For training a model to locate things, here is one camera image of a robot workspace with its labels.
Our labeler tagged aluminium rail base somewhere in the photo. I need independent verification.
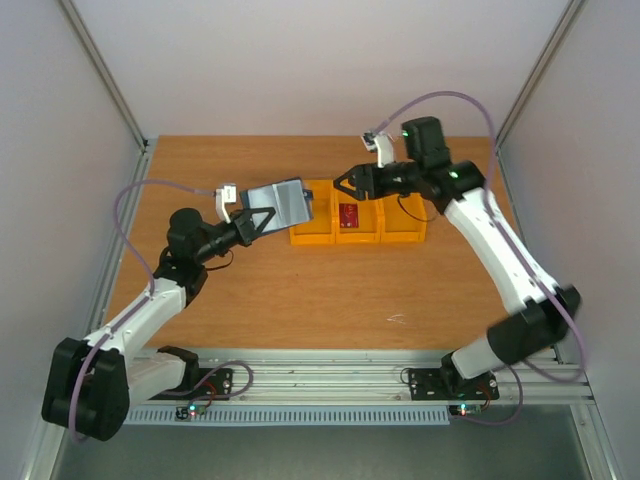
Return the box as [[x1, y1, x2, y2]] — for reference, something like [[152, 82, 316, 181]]
[[182, 347, 595, 407]]

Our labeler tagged right aluminium frame post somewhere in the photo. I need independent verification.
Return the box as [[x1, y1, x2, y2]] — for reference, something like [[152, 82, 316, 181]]
[[492, 0, 591, 151]]

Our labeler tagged left yellow bin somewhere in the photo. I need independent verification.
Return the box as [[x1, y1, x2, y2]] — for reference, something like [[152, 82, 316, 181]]
[[289, 179, 336, 246]]

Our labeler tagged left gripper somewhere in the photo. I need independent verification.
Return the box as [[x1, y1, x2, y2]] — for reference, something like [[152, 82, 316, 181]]
[[196, 206, 275, 264]]

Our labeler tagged circuit board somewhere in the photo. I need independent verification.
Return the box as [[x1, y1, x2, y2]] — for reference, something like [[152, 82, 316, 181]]
[[449, 403, 487, 418], [175, 404, 207, 421]]

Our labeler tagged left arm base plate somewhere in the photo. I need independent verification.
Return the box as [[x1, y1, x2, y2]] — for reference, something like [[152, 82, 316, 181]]
[[151, 368, 234, 401]]

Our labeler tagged right yellow bin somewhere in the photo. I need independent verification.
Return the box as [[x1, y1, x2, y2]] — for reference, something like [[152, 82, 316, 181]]
[[376, 193, 428, 244]]

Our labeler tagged aluminium frame post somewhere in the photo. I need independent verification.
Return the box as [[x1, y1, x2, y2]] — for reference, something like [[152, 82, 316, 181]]
[[492, 0, 591, 151], [56, 0, 148, 151]]

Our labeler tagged left aluminium frame post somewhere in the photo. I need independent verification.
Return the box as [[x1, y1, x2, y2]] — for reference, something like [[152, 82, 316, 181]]
[[56, 0, 148, 151]]

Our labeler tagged grey slotted cable duct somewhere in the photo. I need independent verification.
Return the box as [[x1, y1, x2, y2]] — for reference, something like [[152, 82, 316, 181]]
[[125, 405, 450, 428]]

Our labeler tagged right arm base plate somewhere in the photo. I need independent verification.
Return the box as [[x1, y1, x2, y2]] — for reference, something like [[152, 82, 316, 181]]
[[401, 368, 500, 402]]

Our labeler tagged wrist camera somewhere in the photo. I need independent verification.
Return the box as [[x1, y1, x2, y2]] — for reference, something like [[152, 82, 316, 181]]
[[361, 131, 395, 168], [215, 183, 238, 224]]

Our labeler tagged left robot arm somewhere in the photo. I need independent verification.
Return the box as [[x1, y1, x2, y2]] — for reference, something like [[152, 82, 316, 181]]
[[41, 207, 276, 441]]

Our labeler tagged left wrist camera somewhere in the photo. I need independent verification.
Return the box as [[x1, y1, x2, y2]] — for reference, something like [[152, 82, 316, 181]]
[[215, 183, 238, 224]]

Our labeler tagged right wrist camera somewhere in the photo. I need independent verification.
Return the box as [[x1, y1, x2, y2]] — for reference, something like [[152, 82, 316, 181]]
[[361, 131, 395, 168]]

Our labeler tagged right circuit board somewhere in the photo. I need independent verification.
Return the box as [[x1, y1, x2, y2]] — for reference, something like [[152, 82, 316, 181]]
[[449, 403, 487, 418]]

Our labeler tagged middle yellow bin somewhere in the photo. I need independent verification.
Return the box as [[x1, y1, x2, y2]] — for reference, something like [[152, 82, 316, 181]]
[[333, 188, 382, 244]]

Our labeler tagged left circuit board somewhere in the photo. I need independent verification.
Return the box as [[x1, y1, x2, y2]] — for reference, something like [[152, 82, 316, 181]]
[[175, 404, 207, 421]]

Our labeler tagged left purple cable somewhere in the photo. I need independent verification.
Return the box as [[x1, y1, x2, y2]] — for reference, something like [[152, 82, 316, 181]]
[[69, 179, 221, 444]]

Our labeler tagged blue card holder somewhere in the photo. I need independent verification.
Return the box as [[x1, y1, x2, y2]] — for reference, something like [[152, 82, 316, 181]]
[[240, 177, 313, 234]]

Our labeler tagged red credit card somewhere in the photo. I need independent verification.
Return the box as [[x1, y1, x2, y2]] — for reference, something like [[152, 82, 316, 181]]
[[338, 203, 359, 229]]

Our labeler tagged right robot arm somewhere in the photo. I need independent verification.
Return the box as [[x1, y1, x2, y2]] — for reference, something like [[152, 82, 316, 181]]
[[333, 116, 581, 397]]

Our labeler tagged yellow bin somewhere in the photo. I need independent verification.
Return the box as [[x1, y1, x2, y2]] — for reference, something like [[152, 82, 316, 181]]
[[333, 188, 382, 244], [289, 179, 336, 246], [376, 193, 428, 244]]

